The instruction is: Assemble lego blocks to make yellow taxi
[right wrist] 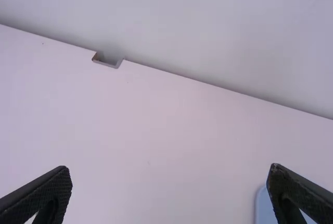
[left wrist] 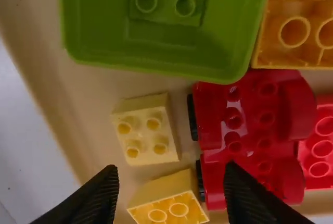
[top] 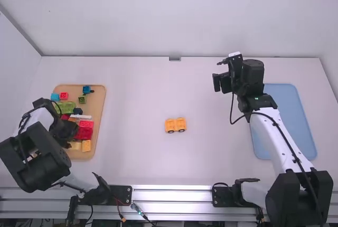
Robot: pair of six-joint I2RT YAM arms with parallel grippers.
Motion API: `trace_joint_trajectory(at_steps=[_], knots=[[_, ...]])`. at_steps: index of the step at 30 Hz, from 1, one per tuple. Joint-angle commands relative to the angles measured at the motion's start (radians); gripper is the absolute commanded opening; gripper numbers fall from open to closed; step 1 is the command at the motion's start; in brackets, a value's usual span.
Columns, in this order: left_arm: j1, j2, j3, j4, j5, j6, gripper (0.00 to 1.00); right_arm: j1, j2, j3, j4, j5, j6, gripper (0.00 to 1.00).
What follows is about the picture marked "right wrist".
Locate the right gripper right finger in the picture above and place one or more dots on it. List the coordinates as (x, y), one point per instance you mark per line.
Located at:
(291, 190)

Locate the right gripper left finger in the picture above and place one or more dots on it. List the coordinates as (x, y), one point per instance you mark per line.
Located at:
(31, 198)

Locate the blue mat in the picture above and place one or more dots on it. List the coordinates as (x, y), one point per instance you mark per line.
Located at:
(261, 205)

